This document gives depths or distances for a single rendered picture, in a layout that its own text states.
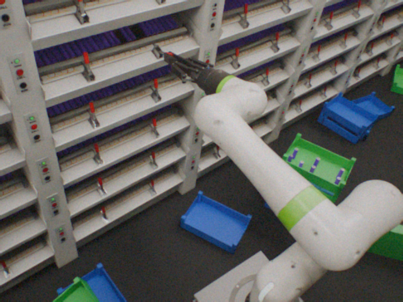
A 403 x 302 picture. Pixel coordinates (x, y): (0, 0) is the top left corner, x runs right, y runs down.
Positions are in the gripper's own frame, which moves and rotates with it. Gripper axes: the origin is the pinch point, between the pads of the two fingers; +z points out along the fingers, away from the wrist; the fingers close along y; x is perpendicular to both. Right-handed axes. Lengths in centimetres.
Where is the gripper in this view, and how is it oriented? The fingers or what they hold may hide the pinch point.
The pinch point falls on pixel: (173, 59)
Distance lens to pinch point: 134.6
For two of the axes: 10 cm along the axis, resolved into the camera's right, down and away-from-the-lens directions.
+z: -6.6, -4.8, 5.8
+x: 0.2, -7.8, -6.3
